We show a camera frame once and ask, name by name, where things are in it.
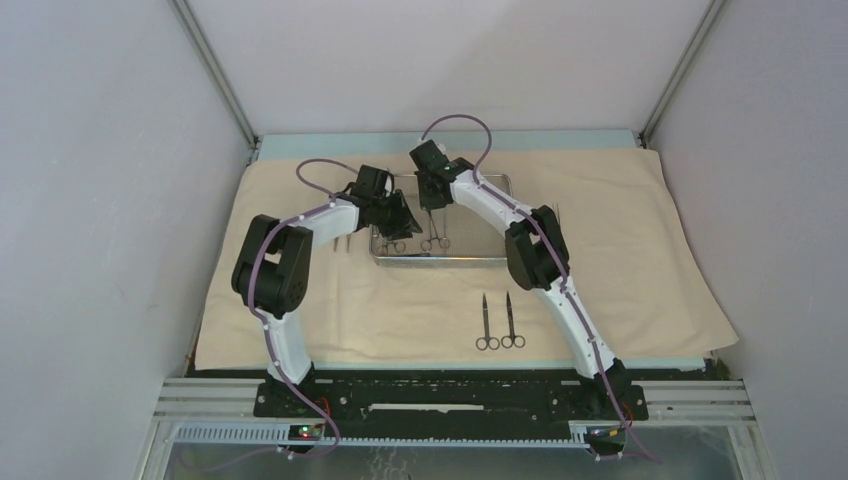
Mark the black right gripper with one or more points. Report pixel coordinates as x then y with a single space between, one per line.
428 201

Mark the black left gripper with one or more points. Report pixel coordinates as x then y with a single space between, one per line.
404 222

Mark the metal hemostat clamp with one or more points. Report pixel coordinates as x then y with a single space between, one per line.
393 246
435 238

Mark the metal surgical instrument tray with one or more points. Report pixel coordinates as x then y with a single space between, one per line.
474 242

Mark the metal surgical scissors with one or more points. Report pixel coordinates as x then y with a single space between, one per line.
512 339

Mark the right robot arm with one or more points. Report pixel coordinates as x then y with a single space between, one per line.
537 257

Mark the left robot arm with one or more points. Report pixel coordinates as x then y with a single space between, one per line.
271 274

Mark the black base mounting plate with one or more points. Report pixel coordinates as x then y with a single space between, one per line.
558 394

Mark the aluminium frame rail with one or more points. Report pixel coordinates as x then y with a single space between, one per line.
225 410

